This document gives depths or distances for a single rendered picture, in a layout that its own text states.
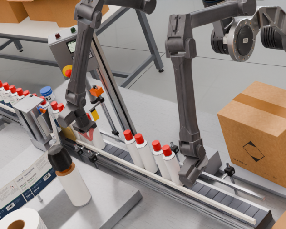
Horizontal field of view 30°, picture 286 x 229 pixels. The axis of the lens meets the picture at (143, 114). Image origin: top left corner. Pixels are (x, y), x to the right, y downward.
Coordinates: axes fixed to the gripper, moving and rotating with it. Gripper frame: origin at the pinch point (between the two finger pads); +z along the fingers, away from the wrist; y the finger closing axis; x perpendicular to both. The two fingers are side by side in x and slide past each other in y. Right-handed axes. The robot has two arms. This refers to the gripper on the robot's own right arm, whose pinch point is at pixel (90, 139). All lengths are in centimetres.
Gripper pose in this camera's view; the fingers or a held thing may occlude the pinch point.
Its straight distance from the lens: 243.1
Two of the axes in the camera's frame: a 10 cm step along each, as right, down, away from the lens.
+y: 6.9, 2.3, -6.9
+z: 2.9, 7.8, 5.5
